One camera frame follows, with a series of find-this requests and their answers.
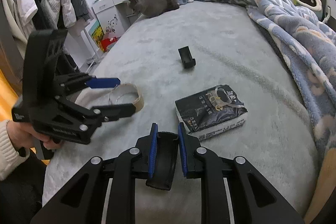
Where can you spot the black tissue pack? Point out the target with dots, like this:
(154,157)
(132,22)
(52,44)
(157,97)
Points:
(211,112)

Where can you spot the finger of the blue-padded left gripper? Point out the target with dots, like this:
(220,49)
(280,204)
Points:
(101,82)
(105,113)

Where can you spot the grey bed with headboard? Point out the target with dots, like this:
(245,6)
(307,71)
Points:
(228,48)

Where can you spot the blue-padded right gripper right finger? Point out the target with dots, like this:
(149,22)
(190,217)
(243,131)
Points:
(232,190)

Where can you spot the grey cat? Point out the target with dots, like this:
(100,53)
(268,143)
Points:
(152,8)

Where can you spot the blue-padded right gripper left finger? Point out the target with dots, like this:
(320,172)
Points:
(103,186)

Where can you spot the white clothes rack frame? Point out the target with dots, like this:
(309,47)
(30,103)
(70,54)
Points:
(92,53)

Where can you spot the black curved plastic clip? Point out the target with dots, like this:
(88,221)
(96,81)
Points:
(188,61)

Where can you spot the blue cloud-pattern blanket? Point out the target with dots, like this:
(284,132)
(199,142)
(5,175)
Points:
(308,48)

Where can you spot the person's left hand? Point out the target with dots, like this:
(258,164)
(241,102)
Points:
(23,135)

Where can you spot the yellow painting canvas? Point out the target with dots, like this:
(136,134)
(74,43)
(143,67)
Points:
(97,34)

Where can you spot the person's left forearm sleeve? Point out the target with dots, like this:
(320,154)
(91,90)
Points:
(10,158)

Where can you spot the red box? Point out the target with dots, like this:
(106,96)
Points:
(108,43)

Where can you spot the white cat bed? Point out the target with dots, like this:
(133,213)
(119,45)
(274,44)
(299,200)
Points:
(313,5)

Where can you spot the cardboard tape roll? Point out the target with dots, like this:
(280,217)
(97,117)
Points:
(126,93)

